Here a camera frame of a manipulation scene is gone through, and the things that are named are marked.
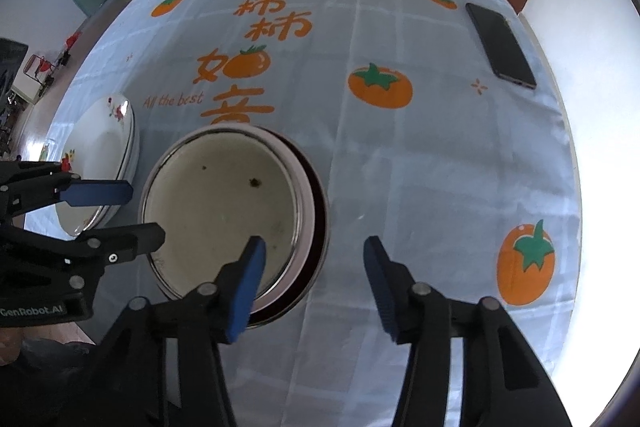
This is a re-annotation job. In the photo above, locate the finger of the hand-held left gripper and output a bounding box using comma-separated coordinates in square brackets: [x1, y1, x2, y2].
[0, 222, 166, 295]
[0, 161, 135, 218]

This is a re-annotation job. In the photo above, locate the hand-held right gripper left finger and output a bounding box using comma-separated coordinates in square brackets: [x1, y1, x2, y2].
[82, 235, 267, 427]

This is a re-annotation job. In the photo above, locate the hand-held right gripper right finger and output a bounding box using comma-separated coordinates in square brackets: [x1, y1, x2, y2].
[363, 235, 573, 427]

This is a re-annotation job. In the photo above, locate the white plate with red flowers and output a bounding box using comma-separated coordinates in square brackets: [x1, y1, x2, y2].
[55, 93, 136, 235]

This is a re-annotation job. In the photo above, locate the stainless steel bowl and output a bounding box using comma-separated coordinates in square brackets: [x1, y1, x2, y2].
[141, 129, 305, 303]

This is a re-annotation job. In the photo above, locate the person's dark clothing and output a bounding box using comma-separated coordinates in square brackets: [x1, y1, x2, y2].
[0, 327, 101, 427]

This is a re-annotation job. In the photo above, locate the red folding chair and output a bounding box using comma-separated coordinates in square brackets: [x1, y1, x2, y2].
[24, 54, 56, 98]

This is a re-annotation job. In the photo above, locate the black smartphone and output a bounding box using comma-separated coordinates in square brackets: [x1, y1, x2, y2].
[465, 3, 537, 91]

